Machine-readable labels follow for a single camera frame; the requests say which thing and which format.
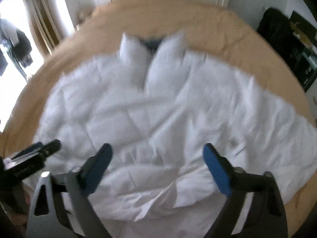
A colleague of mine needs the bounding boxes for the white puffer down jacket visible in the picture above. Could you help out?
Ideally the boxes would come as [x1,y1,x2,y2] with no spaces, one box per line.
[33,33,316,237]

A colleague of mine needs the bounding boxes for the hanging dark clothes outside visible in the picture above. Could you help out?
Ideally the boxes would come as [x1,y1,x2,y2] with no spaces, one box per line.
[1,19,33,82]

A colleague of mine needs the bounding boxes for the beige window curtain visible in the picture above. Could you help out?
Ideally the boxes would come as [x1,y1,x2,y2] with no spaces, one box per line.
[23,0,75,57]

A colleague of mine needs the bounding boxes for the black cluttered shelf unit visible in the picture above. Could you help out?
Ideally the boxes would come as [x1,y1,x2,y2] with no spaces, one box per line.
[257,7,316,91]

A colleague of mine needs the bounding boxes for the tan brown bed cover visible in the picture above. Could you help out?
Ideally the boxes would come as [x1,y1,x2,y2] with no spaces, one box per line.
[0,0,317,238]

